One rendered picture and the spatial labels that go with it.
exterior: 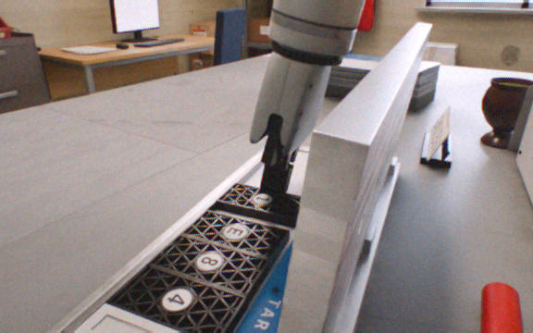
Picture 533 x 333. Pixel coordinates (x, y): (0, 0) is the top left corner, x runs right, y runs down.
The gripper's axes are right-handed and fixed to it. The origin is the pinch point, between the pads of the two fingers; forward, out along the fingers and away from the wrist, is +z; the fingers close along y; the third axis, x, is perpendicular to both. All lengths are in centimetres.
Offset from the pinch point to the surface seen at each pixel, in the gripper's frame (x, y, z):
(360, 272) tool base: 12.5, 9.9, 0.1
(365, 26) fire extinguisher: -48, -342, 22
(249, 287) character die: 4.7, 16.8, 0.4
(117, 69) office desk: -217, -211, 89
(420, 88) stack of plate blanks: 13, -52, -3
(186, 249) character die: -2.9, 14.2, 2.5
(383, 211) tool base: 12.9, -1.6, 0.0
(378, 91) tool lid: 9.6, 21.2, -19.0
